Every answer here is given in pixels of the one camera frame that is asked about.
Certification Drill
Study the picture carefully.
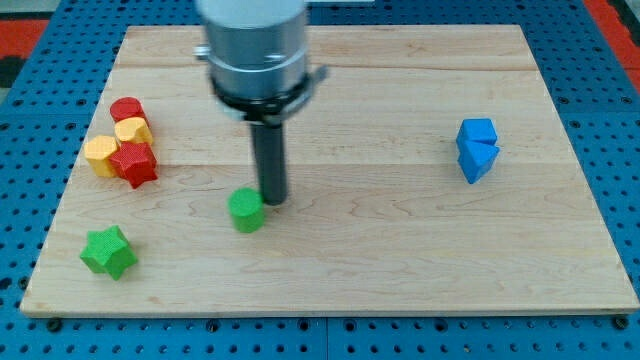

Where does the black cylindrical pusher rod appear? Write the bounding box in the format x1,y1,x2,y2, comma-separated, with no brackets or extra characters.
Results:
250,124,288,206

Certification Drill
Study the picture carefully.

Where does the green cylinder block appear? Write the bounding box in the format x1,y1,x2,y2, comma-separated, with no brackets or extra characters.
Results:
228,187,265,233

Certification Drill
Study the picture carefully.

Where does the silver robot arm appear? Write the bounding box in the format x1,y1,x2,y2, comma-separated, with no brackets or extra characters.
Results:
194,0,328,206

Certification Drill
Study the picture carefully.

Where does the red star block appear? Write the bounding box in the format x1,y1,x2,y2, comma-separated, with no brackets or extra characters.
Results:
109,142,158,189

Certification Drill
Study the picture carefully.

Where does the green star block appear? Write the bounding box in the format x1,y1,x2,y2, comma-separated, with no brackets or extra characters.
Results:
79,225,138,281

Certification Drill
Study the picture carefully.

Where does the wooden board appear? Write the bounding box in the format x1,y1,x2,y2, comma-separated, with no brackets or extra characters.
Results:
21,25,639,318

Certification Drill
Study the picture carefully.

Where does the yellow pentagon block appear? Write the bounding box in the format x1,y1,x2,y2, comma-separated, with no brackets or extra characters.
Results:
114,117,154,145

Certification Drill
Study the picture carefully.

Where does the red cylinder block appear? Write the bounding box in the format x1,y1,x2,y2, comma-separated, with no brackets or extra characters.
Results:
109,97,149,124

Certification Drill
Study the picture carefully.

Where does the yellow hexagon block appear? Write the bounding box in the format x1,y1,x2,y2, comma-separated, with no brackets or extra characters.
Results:
84,135,119,178

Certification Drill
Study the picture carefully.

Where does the blue triangle block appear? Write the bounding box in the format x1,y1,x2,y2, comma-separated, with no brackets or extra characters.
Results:
458,140,500,184

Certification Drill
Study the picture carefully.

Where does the blue cube block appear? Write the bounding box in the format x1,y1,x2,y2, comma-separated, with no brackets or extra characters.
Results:
456,118,498,146

